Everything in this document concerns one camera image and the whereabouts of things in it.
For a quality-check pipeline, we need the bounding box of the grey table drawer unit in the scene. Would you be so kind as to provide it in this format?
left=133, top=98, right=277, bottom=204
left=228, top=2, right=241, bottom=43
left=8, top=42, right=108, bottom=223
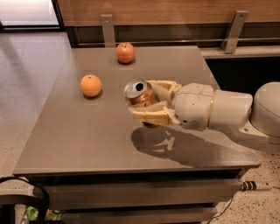
left=29, top=171, right=242, bottom=224

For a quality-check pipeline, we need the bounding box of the right metal wall bracket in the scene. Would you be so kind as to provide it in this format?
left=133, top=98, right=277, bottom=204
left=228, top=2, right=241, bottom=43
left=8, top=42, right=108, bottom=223
left=221, top=10, right=249, bottom=54

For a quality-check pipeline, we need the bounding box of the metal wall bracket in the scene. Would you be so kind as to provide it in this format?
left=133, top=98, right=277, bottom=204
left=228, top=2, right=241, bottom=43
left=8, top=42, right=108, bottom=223
left=101, top=14, right=116, bottom=47
left=221, top=10, right=249, bottom=54

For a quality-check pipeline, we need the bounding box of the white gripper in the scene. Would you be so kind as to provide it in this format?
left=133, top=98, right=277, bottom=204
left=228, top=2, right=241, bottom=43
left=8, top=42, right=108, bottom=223
left=129, top=80, right=214, bottom=130

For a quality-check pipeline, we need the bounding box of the green snack bag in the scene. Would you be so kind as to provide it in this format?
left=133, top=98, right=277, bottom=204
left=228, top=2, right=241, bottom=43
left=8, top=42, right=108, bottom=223
left=20, top=205, right=63, bottom=224

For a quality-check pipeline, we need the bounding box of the striped cable plug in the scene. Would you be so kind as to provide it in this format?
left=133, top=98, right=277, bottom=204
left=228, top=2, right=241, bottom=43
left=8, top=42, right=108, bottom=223
left=241, top=181, right=273, bottom=192

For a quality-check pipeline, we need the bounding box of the black chair frame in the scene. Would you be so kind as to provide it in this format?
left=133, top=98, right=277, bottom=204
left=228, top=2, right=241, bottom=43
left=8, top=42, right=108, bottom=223
left=0, top=177, right=50, bottom=224

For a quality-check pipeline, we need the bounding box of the orange fruit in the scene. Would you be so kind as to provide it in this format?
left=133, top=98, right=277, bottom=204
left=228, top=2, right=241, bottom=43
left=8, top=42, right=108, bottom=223
left=80, top=74, right=102, bottom=97

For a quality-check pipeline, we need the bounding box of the red apple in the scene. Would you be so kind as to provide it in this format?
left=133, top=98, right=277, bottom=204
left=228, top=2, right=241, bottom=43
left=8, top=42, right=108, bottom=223
left=116, top=42, right=135, bottom=64

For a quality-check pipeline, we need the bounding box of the horizontal metal rail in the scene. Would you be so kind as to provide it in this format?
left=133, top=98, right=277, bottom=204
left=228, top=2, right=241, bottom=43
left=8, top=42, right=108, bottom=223
left=78, top=36, right=280, bottom=47

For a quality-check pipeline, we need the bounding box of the left metal wall bracket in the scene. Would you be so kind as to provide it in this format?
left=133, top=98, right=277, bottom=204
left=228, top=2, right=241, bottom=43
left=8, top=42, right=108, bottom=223
left=101, top=14, right=116, bottom=47

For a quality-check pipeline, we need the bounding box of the crushed orange soda can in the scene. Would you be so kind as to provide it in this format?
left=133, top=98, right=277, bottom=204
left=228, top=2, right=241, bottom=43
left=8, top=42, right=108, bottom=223
left=123, top=79, right=159, bottom=112

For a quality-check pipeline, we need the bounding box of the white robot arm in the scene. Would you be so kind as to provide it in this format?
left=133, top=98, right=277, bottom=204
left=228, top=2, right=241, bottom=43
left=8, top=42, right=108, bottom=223
left=123, top=79, right=280, bottom=154

